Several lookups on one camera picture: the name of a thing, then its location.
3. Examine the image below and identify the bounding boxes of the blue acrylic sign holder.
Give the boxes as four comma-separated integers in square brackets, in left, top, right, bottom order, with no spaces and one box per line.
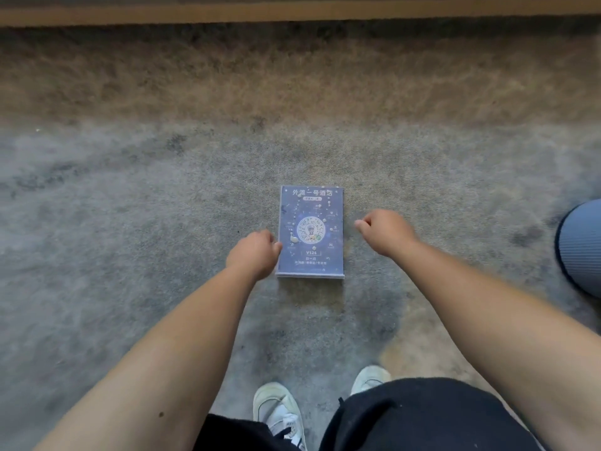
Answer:
[275,185,346,280]

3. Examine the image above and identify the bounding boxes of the person's left hand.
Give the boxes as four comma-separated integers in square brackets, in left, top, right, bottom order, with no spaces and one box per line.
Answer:
[225,230,283,282]

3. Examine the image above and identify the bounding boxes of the white sneaker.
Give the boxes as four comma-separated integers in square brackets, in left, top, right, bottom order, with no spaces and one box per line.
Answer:
[253,382,307,451]
[350,365,392,396]

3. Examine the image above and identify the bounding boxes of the person's right forearm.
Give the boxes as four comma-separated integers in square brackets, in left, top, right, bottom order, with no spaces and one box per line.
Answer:
[389,239,601,451]

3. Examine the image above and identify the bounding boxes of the white right sneaker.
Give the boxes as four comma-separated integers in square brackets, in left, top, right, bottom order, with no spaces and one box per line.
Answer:
[350,365,392,396]

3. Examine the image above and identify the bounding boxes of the person's right hand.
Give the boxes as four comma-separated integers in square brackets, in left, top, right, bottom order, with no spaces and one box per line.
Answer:
[354,210,421,258]

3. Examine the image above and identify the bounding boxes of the blue ribbed round cushion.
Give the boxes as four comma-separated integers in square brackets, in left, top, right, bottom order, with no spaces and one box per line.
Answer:
[555,199,601,298]

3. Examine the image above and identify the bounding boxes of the white left sneaker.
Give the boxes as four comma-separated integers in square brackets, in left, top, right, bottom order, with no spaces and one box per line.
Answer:
[253,382,307,451]

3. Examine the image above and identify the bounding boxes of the black shorts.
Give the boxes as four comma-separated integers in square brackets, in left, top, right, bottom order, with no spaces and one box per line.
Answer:
[193,378,545,451]

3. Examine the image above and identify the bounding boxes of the brown wooden baseboard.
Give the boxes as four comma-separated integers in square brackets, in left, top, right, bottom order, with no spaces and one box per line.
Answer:
[0,0,601,28]

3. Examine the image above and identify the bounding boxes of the person's left forearm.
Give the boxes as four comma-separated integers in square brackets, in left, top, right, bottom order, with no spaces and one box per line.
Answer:
[34,267,264,451]

